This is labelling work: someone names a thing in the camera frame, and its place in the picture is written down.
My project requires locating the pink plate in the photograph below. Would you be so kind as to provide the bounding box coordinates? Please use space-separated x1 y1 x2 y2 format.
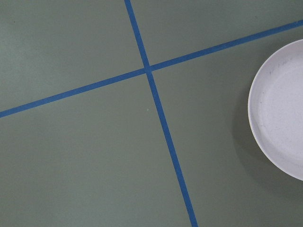
247 40 303 180

